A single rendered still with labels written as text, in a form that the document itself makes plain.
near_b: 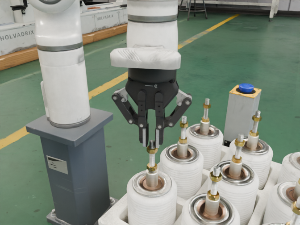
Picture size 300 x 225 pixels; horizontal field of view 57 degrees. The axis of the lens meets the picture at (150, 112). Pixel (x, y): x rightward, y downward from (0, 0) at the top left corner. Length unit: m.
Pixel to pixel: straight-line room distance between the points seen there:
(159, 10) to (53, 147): 0.41
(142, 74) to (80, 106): 0.26
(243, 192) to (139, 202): 0.19
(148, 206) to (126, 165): 0.50
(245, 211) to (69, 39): 0.48
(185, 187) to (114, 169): 0.42
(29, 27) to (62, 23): 1.86
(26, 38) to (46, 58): 1.87
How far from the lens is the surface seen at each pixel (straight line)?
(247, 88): 0.80
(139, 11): 0.38
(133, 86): 0.43
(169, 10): 0.39
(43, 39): 0.58
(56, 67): 0.59
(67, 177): 0.69
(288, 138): 1.28
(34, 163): 1.09
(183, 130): 0.58
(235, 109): 0.81
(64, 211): 0.79
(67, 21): 0.62
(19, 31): 2.42
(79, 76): 0.60
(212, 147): 0.69
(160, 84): 0.42
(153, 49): 0.37
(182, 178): 0.60
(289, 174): 0.65
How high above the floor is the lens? 0.60
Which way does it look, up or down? 26 degrees down
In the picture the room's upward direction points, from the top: straight up
